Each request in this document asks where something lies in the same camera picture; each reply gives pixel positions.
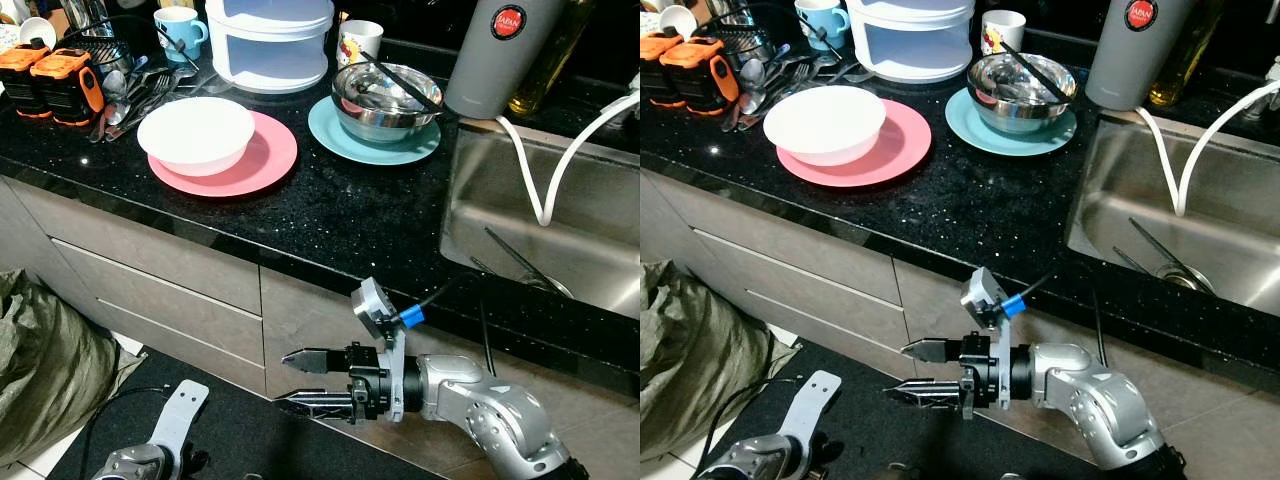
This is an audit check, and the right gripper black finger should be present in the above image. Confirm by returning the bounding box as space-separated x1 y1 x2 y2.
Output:
281 346 349 374
885 378 966 411
272 390 356 422
900 337 963 364

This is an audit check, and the white bowl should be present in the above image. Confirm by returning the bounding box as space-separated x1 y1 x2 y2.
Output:
137 96 257 178
763 85 887 167

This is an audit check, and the black floor mat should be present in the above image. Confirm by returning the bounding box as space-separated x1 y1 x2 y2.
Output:
690 340 1111 480
45 345 451 480

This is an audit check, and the grey drawer front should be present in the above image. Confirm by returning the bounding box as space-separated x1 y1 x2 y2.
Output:
50 238 266 368
735 288 903 373
692 228 901 353
95 298 268 398
655 170 898 306
10 180 264 316

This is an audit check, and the grey green woven sack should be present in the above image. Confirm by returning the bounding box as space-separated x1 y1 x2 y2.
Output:
0 268 146 439
640 260 801 461

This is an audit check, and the pink plate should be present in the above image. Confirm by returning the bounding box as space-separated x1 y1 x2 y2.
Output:
147 110 299 198
775 98 933 189

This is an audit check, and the teal plate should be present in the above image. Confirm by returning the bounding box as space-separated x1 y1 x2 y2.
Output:
945 85 1079 158
307 93 443 166

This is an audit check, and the steel bowl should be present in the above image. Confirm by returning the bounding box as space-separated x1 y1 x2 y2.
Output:
331 62 444 144
967 52 1079 135

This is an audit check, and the grey cabinet panel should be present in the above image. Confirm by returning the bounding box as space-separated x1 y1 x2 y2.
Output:
0 175 56 276

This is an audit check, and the steel fork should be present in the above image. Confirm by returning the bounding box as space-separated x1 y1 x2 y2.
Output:
125 75 176 136
770 65 816 121

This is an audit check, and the steel sink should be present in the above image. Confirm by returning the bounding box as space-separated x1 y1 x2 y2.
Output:
438 120 641 321
1065 112 1280 319

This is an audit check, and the steel cutlery heap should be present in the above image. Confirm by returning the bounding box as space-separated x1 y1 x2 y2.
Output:
730 50 851 131
88 60 216 143

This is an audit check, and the white stacked food container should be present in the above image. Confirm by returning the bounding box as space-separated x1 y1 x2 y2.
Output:
845 0 976 86
205 0 336 95

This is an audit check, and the white printed mug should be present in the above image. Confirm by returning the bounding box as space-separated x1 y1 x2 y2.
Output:
980 10 1028 56
337 20 385 69

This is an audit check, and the steel spoon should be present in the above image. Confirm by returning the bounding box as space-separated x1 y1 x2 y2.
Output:
742 58 773 116
100 68 133 129

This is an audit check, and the grey vacuum flask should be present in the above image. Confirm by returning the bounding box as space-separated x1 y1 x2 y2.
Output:
445 0 568 119
1085 0 1201 111

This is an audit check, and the blue mug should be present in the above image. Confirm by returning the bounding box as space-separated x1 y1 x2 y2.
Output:
795 0 851 51
153 7 209 63

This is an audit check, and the yellow oil bottle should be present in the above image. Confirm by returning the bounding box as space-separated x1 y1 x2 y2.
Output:
508 0 596 116
1148 0 1226 108

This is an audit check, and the orange black battery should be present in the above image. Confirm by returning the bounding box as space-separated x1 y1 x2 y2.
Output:
0 42 53 119
30 48 106 128
672 38 743 116
640 32 696 108

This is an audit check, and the white cup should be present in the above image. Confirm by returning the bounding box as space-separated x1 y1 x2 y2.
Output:
18 16 58 51
658 5 699 41

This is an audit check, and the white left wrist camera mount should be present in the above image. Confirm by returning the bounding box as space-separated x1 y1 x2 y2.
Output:
150 380 211 463
775 370 843 451

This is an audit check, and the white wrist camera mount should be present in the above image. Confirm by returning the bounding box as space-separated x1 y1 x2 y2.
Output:
960 267 1016 411
150 380 211 463
350 277 408 423
775 370 843 451

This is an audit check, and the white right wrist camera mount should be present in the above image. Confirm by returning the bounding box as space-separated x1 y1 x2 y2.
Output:
960 267 1016 411
350 277 408 423

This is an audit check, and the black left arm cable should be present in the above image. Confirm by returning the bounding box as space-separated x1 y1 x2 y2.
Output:
78 385 169 480
703 375 796 471

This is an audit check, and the white hose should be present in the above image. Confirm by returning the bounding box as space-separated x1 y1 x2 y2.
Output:
1137 80 1280 218
497 90 641 226

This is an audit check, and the black wire rack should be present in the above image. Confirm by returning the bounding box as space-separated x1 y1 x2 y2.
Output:
700 5 776 61
55 12 141 73

